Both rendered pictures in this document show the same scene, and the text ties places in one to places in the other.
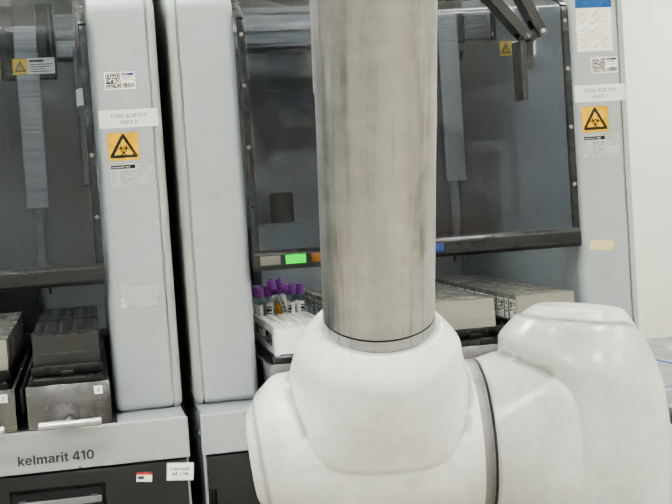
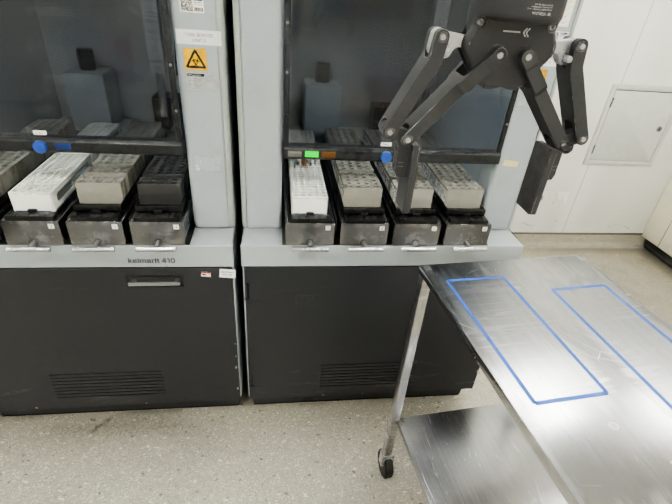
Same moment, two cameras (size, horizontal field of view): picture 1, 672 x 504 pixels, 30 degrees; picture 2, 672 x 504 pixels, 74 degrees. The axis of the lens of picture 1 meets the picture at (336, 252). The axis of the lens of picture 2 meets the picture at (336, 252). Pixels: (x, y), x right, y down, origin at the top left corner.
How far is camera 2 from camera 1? 110 cm
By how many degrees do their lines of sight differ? 29
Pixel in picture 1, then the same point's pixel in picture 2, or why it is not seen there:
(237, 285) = (272, 164)
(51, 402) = (146, 231)
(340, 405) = not seen: outside the picture
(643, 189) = not seen: hidden behind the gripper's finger
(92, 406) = (172, 235)
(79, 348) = (168, 193)
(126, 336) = (199, 187)
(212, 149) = (261, 69)
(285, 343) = (298, 207)
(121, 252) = (195, 135)
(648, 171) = not seen: hidden behind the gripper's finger
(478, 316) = (421, 199)
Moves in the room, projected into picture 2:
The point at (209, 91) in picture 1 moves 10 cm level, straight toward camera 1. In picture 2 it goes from (261, 22) to (255, 27)
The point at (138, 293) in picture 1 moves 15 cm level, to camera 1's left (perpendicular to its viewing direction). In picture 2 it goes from (207, 162) to (151, 156)
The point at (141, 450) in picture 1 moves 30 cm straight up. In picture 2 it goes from (204, 261) to (193, 157)
